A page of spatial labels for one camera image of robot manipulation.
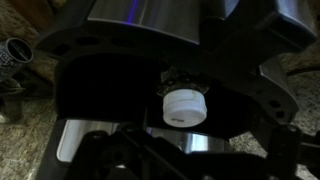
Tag dark bottle white cap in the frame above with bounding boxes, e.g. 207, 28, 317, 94
156, 67, 211, 128

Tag speckled pan handle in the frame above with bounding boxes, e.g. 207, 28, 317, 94
0, 37, 34, 82

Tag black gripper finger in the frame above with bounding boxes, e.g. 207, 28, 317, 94
253, 124, 302, 170

